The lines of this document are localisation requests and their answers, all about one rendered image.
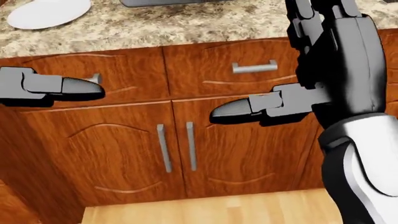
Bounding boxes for wooden drawer front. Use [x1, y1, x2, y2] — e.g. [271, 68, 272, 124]
[162, 38, 302, 99]
[0, 47, 171, 110]

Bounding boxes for white round plate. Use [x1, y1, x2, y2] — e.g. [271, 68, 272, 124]
[7, 0, 92, 30]

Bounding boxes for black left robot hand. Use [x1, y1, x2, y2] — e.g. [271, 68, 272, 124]
[0, 66, 106, 108]

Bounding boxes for silver vertical door handle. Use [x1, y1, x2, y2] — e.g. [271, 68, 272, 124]
[156, 123, 174, 174]
[185, 121, 198, 172]

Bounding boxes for wooden cabinet front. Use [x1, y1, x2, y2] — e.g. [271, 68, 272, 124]
[377, 27, 398, 119]

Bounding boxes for silver drawer handle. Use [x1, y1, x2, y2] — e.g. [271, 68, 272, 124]
[88, 73, 104, 85]
[231, 59, 278, 75]

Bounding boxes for wooden cabinet door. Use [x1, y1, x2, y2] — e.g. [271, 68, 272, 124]
[170, 94, 328, 200]
[0, 99, 188, 208]

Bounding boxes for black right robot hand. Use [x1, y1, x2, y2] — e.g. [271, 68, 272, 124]
[209, 0, 387, 129]

